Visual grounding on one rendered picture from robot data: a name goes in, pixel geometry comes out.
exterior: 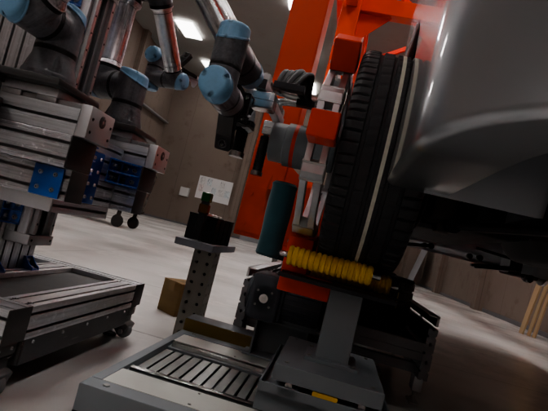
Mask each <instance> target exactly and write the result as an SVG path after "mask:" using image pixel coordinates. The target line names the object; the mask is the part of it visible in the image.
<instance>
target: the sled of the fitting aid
mask: <svg viewBox="0 0 548 411"><path fill-rule="evenodd" d="M284 345H285V344H280V346H279V347H278V349H277V351H276V353H275V355H274V356H273V357H272V359H271V361H270V363H269V364H268V366H267V368H266V369H265V371H264V372H263V375H262V376H261V378H260V379H259V384H258V387H257V391H256V394H255V398H254V403H253V408H254V409H259V410H262V411H379V410H376V409H371V408H369V407H365V406H363V405H360V404H355V403H352V402H349V401H346V400H341V399H339V398H336V397H332V396H328V395H325V394H322V393H320V392H316V391H312V390H308V389H306V388H303V387H298V386H295V385H292V384H289V383H287V382H282V381H279V380H276V379H273V378H272V371H273V368H274V364H275V362H276V360H277V358H278V356H279V355H280V353H281V351H282V349H283V347H284ZM382 411H389V409H388V407H387V402H386V400H385V399H384V402H383V407H382Z"/></svg>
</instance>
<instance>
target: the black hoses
mask: <svg viewBox="0 0 548 411"><path fill-rule="evenodd" d="M314 81H315V75H314V74H313V73H307V72H306V71H305V70H304V69H299V70H297V69H296V70H288V69H284V70H283V71H282V72H281V74H280V76H279V77H278V78H277V80H275V81H274V84H273V88H274V90H277V91H284V92H289V93H293V94H297V96H298V97H299V99H297V101H296V106H297V107H298V108H305V109H310V110H312V108H315V107H316V102H313V101H312V90H313V85H314Z"/></svg>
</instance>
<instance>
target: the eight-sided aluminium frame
mask: <svg viewBox="0 0 548 411"><path fill-rule="evenodd" d="M341 76H342V79H341V82H340V84H339V86H338V87H336V86H333V84H334V81H337V80H338V79H339V78H341ZM352 82H353V73H344V72H340V71H336V70H332V69H330V70H329V72H328V75H327V77H326V79H325V82H324V84H322V85H321V88H320V93H319V95H318V98H317V105H316V108H319V109H324V110H325V109H328V110H332V112H336V113H339V112H341V108H342V106H343V100H344V97H345V93H346V90H347V86H348V83H349V89H348V92H347V99H346V103H345V106H344V110H343V113H342V121H341V127H340V131H339V134H338V137H339V140H340V137H341V134H342V131H343V125H344V122H345V118H346V115H347V109H348V105H349V101H350V98H351V93H352V88H353V83H352ZM315 146H316V144H314V143H309V142H307V148H306V152H305V155H304V158H303V159H302V164H301V168H300V172H299V177H298V179H299V184H298V194H297V200H296V206H295V212H294V219H293V222H292V232H295V233H298V234H302V235H305V236H311V237H314V236H315V235H317V233H318V229H319V225H320V219H321V216H322V213H323V210H324V208H325V203H326V198H327V195H328V188H329V184H330V180H331V176H332V173H333V170H332V172H331V173H328V174H327V177H326V181H325V185H323V182H324V179H325V172H326V169H327V165H328V162H327V161H328V157H329V151H330V148H331V147H328V146H324V145H323V148H322V152H321V155H320V160H315V159H312V156H313V153H314V149H315ZM307 182H312V183H313V184H312V189H311V192H310V195H309V199H308V201H307V205H306V208H305V210H304V213H303V206H304V200H305V195H306V190H307ZM319 202H320V204H319ZM302 215H303V216H302Z"/></svg>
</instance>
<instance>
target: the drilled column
mask: <svg viewBox="0 0 548 411"><path fill-rule="evenodd" d="M220 254H221V253H210V252H206V251H203V250H198V249H195V250H194V252H193V256H192V261H191V265H190V268H189V272H188V277H187V280H186V284H185V287H184V291H183V296H182V299H181V303H180V306H179V311H178V315H177V318H176V322H175V327H174V330H173V333H172V334H175V333H177V332H179V331H180V330H182V329H183V326H184V322H185V319H186V317H188V316H191V315H193V314H197V315H199V316H205V313H206V308H207V304H208V301H209V297H210V292H211V289H212V285H213V282H214V276H215V273H216V269H217V266H218V263H219V257H220Z"/></svg>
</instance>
